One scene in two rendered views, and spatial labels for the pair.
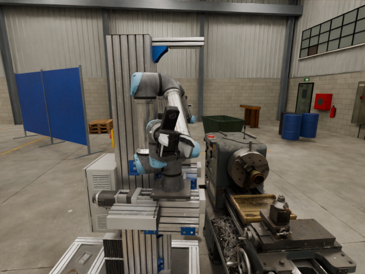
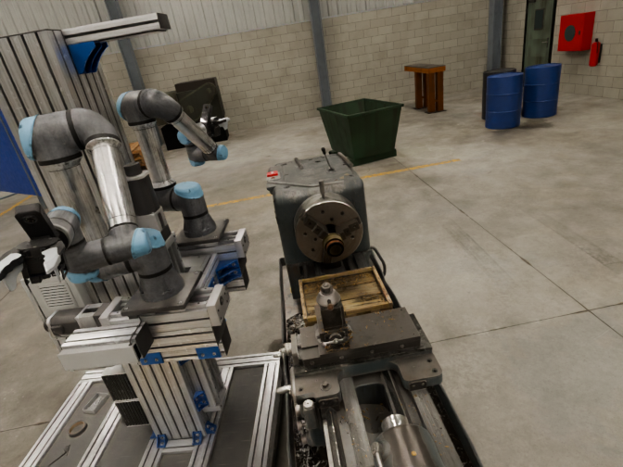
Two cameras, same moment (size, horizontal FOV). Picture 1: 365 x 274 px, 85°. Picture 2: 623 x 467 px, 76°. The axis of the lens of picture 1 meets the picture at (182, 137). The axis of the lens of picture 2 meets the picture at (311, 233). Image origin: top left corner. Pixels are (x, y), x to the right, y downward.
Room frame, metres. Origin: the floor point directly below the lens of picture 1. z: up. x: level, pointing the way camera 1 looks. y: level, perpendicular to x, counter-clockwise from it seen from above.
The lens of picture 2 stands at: (-0.11, -0.56, 1.87)
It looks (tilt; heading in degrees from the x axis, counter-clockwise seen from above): 25 degrees down; 3
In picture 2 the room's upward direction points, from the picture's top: 10 degrees counter-clockwise
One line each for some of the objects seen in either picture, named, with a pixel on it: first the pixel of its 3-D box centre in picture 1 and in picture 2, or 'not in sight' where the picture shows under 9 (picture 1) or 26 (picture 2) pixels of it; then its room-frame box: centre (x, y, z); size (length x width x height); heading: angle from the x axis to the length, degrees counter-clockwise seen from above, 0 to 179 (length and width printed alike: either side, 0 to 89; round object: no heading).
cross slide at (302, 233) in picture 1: (288, 233); (352, 337); (0.97, -0.58, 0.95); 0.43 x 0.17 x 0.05; 95
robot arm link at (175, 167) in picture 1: (170, 160); (146, 249); (1.10, 0.07, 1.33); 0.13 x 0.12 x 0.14; 109
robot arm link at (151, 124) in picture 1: (157, 130); (61, 226); (0.81, 0.10, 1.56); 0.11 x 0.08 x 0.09; 19
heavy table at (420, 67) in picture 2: (249, 115); (424, 87); (10.18, -3.38, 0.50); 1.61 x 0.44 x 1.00; 6
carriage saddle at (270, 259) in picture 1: (294, 247); (361, 358); (0.92, -0.60, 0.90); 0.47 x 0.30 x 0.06; 95
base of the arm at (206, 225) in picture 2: not in sight; (197, 220); (1.60, 0.04, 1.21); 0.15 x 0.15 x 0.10
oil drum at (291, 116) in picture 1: (291, 126); (503, 100); (7.23, -3.98, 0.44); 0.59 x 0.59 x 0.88
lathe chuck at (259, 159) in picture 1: (248, 168); (327, 229); (1.58, -0.55, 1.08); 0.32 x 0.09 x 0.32; 95
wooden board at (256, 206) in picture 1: (260, 206); (342, 294); (1.32, -0.57, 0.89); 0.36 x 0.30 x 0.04; 95
